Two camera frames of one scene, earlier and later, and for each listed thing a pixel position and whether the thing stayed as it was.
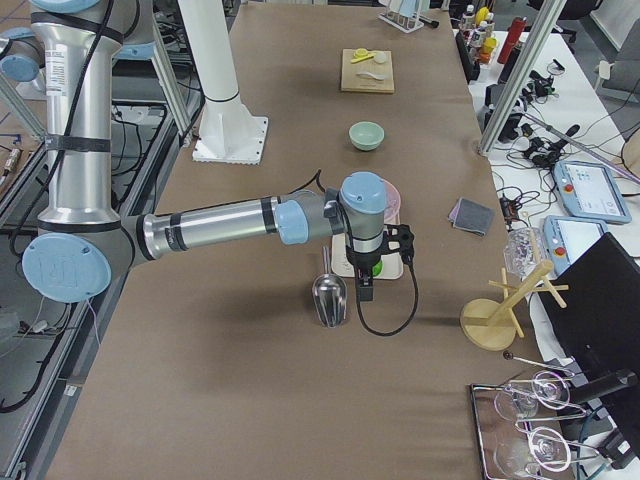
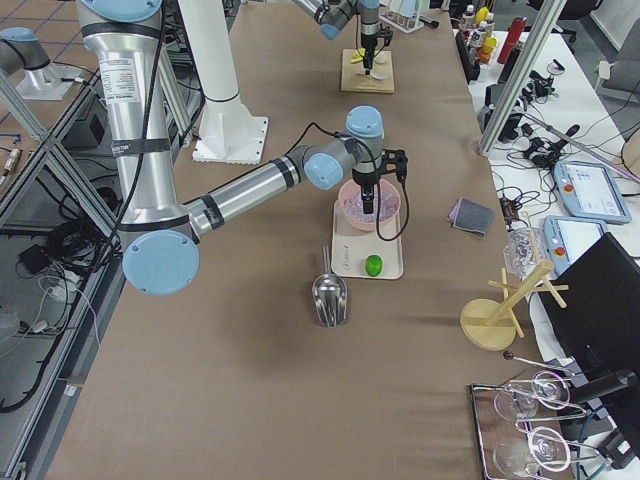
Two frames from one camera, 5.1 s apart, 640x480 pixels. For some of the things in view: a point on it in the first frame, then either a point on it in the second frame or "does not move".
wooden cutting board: (352, 81) does not move
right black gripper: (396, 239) to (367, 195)
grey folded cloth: (470, 215) does not move
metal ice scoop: (329, 294) does not move
